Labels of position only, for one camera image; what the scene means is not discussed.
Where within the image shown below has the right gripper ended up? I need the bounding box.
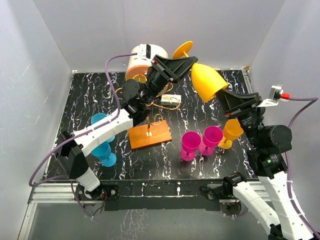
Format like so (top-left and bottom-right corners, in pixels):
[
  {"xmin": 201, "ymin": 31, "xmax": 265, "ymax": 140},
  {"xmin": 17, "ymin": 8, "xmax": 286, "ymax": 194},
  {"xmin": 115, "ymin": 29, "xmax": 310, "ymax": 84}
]
[{"xmin": 213, "ymin": 86, "xmax": 263, "ymax": 147}]

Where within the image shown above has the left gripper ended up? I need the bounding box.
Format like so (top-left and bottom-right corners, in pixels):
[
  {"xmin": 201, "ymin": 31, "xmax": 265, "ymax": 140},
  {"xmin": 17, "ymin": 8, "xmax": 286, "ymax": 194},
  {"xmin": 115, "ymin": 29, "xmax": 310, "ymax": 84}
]
[{"xmin": 142, "ymin": 55, "xmax": 197, "ymax": 105}]

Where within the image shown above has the orange wine glass front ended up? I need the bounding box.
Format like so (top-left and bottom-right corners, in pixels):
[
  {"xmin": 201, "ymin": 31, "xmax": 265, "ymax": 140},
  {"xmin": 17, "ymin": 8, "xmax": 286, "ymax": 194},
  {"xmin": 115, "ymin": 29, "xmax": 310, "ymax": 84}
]
[{"xmin": 218, "ymin": 119, "xmax": 244, "ymax": 150}]

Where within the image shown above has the orange wine glass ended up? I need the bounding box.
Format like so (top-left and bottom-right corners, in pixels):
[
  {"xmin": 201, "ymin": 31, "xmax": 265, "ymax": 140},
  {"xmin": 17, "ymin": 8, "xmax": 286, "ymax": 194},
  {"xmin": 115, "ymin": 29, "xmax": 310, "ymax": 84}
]
[
  {"xmin": 218, "ymin": 119, "xmax": 244, "ymax": 150},
  {"xmin": 172, "ymin": 40, "xmax": 229, "ymax": 103}
]

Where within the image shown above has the magenta wine glass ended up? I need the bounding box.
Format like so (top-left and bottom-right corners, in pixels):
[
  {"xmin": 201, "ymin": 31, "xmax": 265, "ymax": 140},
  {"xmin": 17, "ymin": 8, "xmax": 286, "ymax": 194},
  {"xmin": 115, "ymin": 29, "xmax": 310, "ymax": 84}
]
[
  {"xmin": 180, "ymin": 131, "xmax": 202, "ymax": 162},
  {"xmin": 198, "ymin": 126, "xmax": 223, "ymax": 156}
]

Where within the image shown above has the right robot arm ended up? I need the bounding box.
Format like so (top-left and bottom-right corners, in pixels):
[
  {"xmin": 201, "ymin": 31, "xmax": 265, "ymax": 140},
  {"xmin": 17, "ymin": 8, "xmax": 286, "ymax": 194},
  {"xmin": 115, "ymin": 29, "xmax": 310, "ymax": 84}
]
[{"xmin": 216, "ymin": 89, "xmax": 320, "ymax": 240}]

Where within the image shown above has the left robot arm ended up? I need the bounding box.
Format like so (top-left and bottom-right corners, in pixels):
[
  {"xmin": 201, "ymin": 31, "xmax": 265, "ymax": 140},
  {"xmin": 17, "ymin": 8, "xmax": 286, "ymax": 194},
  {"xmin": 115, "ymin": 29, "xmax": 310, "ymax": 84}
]
[{"xmin": 55, "ymin": 54, "xmax": 198, "ymax": 200}]

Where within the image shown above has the wooden rack base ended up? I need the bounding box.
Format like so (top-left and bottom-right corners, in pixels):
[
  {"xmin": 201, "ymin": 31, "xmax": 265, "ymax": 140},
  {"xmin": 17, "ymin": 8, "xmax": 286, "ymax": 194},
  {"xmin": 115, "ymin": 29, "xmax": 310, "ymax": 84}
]
[{"xmin": 128, "ymin": 120, "xmax": 172, "ymax": 150}]

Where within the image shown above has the blue wine glass rear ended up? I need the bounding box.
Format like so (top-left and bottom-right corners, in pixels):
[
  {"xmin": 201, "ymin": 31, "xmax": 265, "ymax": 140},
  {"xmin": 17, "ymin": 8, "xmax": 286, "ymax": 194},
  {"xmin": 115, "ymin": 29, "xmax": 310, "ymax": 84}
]
[{"xmin": 90, "ymin": 113, "xmax": 115, "ymax": 143}]

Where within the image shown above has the blue wine glass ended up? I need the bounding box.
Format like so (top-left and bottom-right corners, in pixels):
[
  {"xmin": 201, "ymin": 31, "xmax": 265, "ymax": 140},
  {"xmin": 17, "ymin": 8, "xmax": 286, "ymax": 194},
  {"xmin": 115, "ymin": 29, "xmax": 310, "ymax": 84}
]
[
  {"xmin": 90, "ymin": 113, "xmax": 115, "ymax": 143},
  {"xmin": 91, "ymin": 141, "xmax": 117, "ymax": 167}
]

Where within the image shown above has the blue wine glass front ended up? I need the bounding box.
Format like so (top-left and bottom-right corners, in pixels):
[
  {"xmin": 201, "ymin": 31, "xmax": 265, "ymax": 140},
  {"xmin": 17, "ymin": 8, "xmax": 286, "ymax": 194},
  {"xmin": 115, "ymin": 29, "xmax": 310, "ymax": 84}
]
[{"xmin": 91, "ymin": 141, "xmax": 117, "ymax": 167}]

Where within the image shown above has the small white box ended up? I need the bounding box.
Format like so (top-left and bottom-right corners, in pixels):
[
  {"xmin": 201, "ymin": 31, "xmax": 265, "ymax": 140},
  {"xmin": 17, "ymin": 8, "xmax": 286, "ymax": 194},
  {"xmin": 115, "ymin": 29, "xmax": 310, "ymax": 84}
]
[{"xmin": 160, "ymin": 94, "xmax": 182, "ymax": 106}]

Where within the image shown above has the pink yellow cylinder box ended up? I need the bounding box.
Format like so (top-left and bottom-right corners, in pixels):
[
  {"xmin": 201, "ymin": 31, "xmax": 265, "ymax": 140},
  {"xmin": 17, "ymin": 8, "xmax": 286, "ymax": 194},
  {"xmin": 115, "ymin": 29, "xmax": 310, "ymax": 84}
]
[{"xmin": 125, "ymin": 44, "xmax": 168, "ymax": 83}]

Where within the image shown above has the black marble mat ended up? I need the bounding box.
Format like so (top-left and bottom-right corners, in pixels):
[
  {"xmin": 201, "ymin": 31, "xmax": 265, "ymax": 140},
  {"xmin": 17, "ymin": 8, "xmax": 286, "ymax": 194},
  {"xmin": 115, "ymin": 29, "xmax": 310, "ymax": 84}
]
[{"xmin": 59, "ymin": 72, "xmax": 254, "ymax": 180}]

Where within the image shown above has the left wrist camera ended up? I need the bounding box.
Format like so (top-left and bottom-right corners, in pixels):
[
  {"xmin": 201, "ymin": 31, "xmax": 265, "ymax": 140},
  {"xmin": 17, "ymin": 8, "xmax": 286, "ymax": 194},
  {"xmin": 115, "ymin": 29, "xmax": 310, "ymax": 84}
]
[{"xmin": 131, "ymin": 44, "xmax": 151, "ymax": 60}]

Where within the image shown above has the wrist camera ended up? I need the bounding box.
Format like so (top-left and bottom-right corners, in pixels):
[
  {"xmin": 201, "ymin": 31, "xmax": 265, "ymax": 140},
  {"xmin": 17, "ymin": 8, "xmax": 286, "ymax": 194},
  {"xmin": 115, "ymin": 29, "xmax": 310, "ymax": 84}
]
[
  {"xmin": 257, "ymin": 84, "xmax": 291, "ymax": 108},
  {"xmin": 131, "ymin": 44, "xmax": 151, "ymax": 60}
]

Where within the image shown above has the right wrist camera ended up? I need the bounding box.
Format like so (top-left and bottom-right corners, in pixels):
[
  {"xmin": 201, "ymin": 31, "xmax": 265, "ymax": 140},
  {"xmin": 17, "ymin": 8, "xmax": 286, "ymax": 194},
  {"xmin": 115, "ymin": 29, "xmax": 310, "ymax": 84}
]
[{"xmin": 257, "ymin": 84, "xmax": 291, "ymax": 108}]

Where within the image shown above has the gold wire glass rack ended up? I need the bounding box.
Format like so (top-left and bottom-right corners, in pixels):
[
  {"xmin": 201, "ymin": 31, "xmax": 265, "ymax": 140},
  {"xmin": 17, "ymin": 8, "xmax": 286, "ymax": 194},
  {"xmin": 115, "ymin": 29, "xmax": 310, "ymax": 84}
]
[{"xmin": 115, "ymin": 79, "xmax": 181, "ymax": 127}]

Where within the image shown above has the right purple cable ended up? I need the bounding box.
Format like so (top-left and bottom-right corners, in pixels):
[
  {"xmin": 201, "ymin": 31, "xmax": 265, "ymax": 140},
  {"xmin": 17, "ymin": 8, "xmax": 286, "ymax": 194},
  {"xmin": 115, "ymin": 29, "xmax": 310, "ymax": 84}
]
[{"xmin": 284, "ymin": 96, "xmax": 320, "ymax": 238}]

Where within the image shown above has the purple cable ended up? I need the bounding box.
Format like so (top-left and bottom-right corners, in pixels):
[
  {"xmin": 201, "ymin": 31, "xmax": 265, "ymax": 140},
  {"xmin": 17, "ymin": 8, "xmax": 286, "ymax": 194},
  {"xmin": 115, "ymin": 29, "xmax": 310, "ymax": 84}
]
[
  {"xmin": 284, "ymin": 96, "xmax": 320, "ymax": 238},
  {"xmin": 28, "ymin": 52, "xmax": 138, "ymax": 218}
]

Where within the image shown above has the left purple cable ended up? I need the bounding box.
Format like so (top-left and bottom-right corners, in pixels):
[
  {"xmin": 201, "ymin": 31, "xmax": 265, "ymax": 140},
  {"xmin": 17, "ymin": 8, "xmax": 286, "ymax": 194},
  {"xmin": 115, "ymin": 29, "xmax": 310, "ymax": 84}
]
[{"xmin": 28, "ymin": 52, "xmax": 138, "ymax": 218}]

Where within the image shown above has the aluminium frame rail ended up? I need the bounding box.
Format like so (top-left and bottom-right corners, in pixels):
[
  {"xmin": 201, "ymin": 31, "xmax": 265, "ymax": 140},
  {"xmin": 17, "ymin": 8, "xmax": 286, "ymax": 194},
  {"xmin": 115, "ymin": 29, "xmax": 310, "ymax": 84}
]
[{"xmin": 18, "ymin": 180, "xmax": 268, "ymax": 240}]

